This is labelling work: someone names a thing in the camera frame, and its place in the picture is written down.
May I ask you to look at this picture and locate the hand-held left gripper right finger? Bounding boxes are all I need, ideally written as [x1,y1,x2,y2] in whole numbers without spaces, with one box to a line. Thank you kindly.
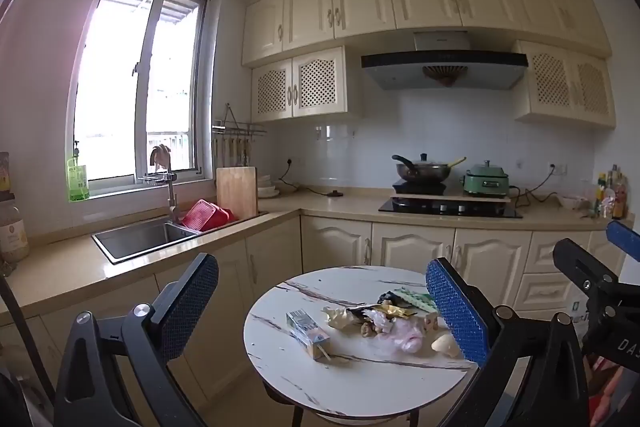
[425,257,588,427]

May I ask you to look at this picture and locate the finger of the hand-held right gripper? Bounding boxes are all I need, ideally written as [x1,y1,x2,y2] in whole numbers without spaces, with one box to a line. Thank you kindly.
[606,220,640,259]
[552,238,621,294]

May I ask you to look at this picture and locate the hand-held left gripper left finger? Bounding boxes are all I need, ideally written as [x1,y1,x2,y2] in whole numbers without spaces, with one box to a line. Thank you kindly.
[52,252,221,427]

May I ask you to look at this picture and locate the beige shell piece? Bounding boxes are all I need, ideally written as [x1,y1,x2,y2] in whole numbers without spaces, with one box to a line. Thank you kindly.
[432,334,460,358]

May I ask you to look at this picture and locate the green white toothpaste tube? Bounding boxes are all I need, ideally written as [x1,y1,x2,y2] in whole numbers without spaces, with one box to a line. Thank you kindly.
[395,287,437,313]

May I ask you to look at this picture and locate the gold foil wrapper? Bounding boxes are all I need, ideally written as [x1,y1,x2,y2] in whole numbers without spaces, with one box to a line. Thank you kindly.
[372,302,416,318]

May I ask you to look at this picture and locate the small juice carton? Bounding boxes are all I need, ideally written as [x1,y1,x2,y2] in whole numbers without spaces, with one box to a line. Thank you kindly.
[286,309,332,362]

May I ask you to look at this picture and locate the white tissue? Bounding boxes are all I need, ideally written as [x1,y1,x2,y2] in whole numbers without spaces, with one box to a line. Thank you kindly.
[322,305,356,332]

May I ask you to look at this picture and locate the white green rice bag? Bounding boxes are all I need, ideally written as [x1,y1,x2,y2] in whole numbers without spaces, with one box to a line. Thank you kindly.
[570,292,589,333]

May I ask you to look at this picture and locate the cluster of condiment bottles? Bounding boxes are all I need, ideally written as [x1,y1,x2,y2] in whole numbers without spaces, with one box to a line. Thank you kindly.
[594,164,628,220]

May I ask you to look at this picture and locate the white bowl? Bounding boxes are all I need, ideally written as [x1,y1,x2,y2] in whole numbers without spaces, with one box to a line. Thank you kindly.
[557,193,591,210]

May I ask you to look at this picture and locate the cream base cabinets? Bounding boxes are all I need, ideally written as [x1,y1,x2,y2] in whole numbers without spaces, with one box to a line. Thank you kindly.
[0,207,631,427]

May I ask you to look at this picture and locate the stainless steel sink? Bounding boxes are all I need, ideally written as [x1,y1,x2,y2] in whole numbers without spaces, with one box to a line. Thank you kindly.
[91,216,201,265]

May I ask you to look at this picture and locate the red plastic basket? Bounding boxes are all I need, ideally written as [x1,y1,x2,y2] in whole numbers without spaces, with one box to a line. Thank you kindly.
[181,199,236,232]

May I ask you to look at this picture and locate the steel kitchen faucet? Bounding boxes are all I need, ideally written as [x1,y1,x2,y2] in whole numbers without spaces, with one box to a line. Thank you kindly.
[137,157,181,225]

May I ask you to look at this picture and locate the black gas stove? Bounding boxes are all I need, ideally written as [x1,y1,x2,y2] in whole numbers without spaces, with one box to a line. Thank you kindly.
[378,198,523,220]

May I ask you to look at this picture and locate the wooden cutting board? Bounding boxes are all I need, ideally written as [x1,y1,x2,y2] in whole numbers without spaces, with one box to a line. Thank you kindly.
[216,166,259,220]

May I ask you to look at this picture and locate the green electric pot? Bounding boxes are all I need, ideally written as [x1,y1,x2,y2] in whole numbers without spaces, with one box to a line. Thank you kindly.
[460,160,511,198]

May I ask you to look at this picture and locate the beige kitchen countertop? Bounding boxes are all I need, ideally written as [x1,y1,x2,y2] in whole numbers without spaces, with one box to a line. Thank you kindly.
[0,184,636,323]

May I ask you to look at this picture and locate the black induction cooker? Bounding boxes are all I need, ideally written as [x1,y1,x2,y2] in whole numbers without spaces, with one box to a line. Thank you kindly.
[391,179,447,196]

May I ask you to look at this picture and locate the steel wok with lid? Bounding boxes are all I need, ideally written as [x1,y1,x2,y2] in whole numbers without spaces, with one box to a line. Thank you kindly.
[391,153,467,184]

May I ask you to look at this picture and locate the cream lattice door cabinet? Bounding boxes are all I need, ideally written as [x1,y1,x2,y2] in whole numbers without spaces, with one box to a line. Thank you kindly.
[512,39,617,129]
[251,46,364,124]

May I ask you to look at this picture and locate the green dish soap bottle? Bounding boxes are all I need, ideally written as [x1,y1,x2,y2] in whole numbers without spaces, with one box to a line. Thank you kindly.
[66,152,90,202]

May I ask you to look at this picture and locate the glass jar with label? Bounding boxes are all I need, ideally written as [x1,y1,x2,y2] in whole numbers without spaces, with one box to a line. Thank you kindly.
[0,199,30,264]

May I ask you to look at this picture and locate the sliding glass window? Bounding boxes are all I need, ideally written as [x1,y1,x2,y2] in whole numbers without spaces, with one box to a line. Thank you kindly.
[67,0,211,202]

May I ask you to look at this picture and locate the yellow label bottle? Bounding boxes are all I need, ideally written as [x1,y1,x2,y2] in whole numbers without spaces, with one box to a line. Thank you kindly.
[0,152,12,200]

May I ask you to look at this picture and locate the black range hood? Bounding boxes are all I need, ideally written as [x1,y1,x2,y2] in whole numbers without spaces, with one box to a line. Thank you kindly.
[361,31,529,90]

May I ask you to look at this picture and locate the black pot power cable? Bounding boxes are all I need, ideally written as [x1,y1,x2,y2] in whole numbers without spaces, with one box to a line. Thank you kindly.
[507,164,558,208]

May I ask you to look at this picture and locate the black power cord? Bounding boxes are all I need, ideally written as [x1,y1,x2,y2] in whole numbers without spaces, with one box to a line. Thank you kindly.
[276,159,346,198]

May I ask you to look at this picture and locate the wire utensil rack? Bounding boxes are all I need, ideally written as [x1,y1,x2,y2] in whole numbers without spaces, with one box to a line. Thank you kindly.
[212,103,267,165]

